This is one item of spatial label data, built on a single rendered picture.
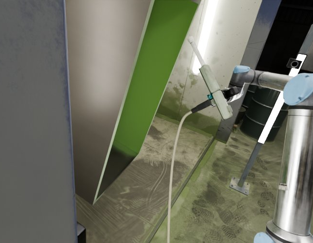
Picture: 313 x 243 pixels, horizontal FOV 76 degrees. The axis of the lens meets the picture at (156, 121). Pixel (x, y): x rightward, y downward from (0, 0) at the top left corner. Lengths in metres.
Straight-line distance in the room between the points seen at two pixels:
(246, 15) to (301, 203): 2.30
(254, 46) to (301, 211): 2.20
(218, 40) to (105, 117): 2.20
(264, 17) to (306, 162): 2.16
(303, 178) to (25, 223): 0.80
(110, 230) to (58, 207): 1.56
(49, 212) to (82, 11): 0.77
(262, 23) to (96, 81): 2.25
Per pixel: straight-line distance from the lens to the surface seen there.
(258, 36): 2.80
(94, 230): 1.77
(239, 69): 1.35
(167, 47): 1.35
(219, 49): 2.87
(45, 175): 0.18
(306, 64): 7.61
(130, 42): 0.77
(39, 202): 0.19
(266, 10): 2.81
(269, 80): 1.29
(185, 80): 3.05
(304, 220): 0.90
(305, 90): 0.83
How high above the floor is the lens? 1.52
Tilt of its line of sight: 28 degrees down
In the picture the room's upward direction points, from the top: 10 degrees clockwise
